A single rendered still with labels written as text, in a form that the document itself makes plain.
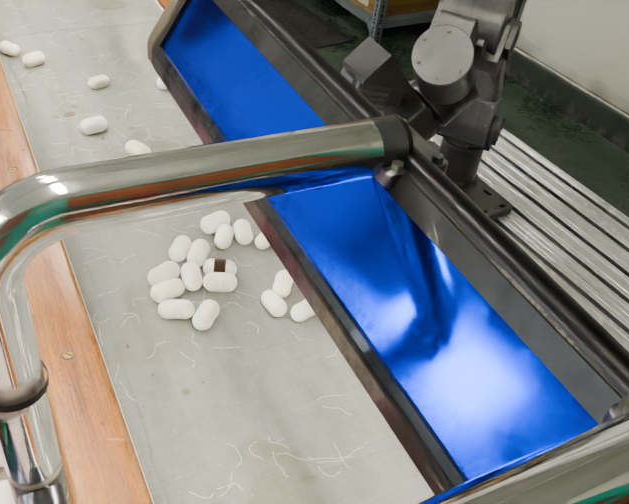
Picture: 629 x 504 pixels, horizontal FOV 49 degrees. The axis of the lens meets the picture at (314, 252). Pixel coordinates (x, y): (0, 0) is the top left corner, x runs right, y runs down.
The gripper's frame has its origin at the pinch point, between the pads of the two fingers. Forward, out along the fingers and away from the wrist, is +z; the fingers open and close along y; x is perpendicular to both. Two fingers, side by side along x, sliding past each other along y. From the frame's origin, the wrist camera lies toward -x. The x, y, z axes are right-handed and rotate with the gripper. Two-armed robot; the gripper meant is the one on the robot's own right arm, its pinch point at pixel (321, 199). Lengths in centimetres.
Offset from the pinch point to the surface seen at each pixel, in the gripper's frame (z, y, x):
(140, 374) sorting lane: 22.4, 10.4, -9.4
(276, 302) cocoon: 10.0, 7.8, -1.3
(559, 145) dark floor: -69, -99, 166
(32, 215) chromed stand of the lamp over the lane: 4, 33, -43
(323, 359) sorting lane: 9.7, 14.9, 1.5
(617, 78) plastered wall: -101, -103, 164
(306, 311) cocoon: 8.3, 9.8, 0.5
